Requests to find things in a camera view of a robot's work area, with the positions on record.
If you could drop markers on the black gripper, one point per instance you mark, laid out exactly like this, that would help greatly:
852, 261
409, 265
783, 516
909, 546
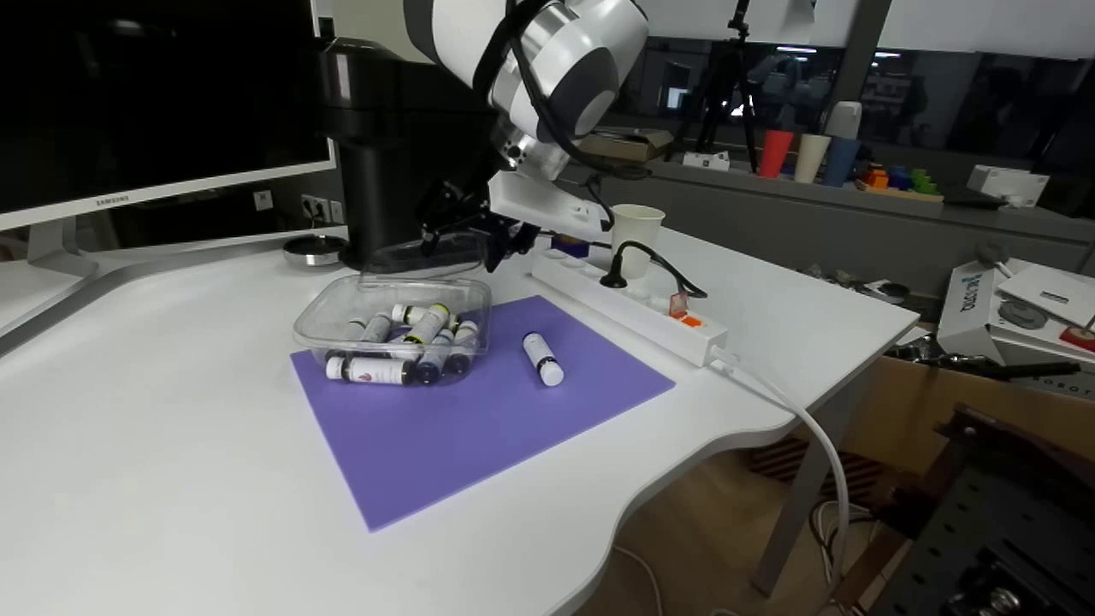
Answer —
474, 209

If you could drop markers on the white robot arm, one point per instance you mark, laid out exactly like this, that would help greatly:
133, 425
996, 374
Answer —
571, 68

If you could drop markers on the brown cardboard box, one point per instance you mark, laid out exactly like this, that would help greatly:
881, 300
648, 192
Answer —
636, 143

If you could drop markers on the small white box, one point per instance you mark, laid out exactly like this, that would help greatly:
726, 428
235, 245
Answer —
1006, 184

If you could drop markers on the white tube with grey cap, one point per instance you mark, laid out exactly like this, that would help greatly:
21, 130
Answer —
462, 347

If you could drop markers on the white tube yellow-green bands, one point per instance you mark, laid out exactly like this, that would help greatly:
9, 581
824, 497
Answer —
426, 327

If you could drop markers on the white tube with dark cap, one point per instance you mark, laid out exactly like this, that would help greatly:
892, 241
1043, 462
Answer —
541, 361

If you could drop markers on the white tube with blue cap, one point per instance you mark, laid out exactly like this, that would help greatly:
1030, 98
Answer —
434, 365

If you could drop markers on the white paper cup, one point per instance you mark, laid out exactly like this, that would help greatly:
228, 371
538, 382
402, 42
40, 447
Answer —
637, 228

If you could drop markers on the small white tube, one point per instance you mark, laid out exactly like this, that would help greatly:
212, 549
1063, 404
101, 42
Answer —
379, 328

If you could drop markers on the white power strip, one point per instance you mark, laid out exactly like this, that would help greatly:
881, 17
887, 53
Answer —
637, 314

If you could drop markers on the black coffee machine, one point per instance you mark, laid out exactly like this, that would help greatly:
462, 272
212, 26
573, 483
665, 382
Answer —
387, 139

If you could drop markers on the white tube with dark ends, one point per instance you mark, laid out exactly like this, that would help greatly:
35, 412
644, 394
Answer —
364, 371

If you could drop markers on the purple mat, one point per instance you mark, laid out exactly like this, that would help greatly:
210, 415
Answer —
490, 432

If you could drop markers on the black round disc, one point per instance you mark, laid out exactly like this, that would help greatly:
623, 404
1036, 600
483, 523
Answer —
313, 246

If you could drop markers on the white cabinet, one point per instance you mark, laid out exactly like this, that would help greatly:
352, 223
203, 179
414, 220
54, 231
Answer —
364, 17

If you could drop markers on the black tripod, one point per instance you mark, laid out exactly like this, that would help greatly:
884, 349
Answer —
736, 79

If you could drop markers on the red cup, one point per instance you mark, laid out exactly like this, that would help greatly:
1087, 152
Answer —
774, 155

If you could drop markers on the beige cup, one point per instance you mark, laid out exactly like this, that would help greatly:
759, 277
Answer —
814, 159

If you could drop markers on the blue cup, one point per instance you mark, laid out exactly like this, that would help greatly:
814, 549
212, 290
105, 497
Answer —
842, 163

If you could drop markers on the orange toy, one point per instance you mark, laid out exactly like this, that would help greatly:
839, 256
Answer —
875, 179

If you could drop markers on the white framed monitor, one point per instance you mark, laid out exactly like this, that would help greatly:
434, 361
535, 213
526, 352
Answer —
149, 89

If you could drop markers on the green toy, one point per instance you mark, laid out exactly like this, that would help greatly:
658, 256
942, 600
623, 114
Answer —
926, 179

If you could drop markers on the white printed carton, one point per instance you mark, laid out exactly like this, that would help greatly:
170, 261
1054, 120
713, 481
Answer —
1003, 313

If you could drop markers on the black perforated board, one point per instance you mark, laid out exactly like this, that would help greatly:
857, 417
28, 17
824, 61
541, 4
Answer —
1003, 549

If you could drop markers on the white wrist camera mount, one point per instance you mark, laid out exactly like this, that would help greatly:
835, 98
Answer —
550, 206

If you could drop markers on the white wall socket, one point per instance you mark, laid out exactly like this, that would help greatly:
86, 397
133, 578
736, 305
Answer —
324, 209

